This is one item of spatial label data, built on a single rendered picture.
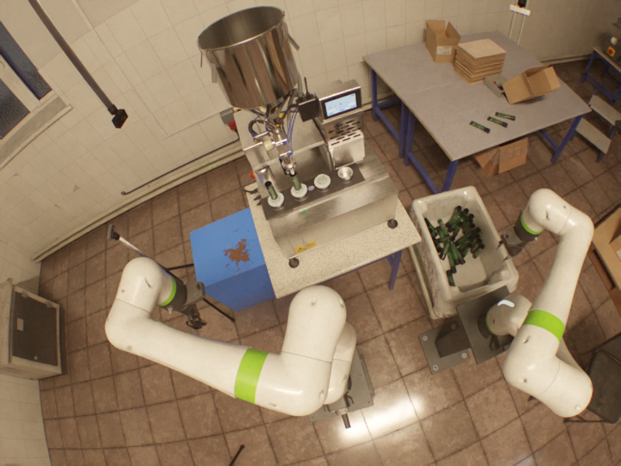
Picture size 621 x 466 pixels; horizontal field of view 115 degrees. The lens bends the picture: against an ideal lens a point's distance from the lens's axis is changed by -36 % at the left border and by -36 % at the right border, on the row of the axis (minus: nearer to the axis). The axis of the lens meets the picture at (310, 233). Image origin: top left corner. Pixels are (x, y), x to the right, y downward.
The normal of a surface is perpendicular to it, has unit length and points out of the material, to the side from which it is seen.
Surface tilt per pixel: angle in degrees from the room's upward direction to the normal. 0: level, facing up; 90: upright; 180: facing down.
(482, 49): 0
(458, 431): 0
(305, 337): 2
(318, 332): 19
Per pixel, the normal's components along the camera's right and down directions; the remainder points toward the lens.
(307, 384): 0.29, -0.42
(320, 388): 0.66, -0.25
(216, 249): -0.18, -0.45
